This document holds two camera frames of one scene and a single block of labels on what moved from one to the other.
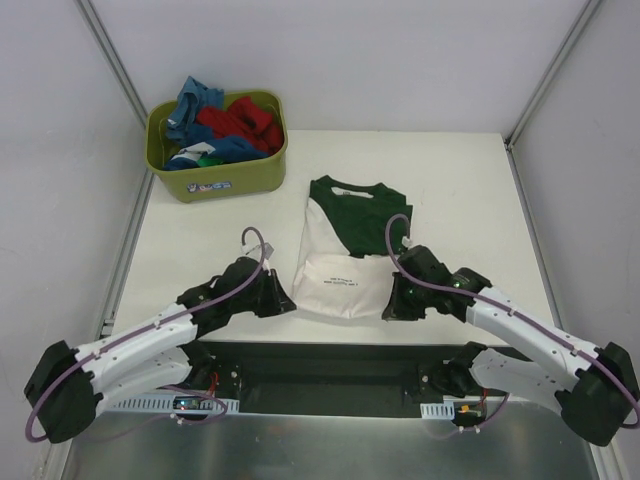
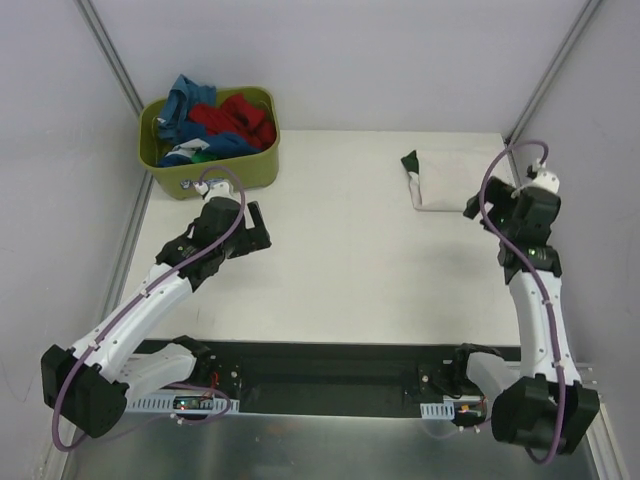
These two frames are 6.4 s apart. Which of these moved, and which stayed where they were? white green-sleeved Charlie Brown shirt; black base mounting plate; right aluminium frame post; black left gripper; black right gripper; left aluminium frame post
Moved: black left gripper; black right gripper; white green-sleeved Charlie Brown shirt
Stayed: black base mounting plate; right aluminium frame post; left aluminium frame post
